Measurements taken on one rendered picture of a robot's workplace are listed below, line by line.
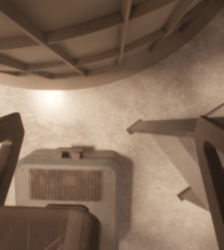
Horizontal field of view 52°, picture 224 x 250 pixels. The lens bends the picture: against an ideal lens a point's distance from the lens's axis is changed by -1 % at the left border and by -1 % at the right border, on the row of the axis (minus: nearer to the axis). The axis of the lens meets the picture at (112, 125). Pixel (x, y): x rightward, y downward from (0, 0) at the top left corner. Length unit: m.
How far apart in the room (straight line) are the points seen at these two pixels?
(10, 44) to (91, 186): 0.77
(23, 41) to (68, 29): 0.11
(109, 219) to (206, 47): 1.06
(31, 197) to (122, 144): 0.56
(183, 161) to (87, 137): 0.56
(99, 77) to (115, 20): 0.77
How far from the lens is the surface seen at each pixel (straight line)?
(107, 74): 1.31
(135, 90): 1.33
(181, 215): 1.56
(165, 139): 1.06
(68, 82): 1.33
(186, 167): 1.12
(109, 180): 1.14
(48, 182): 1.18
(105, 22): 0.57
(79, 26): 0.57
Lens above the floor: 1.33
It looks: 83 degrees down
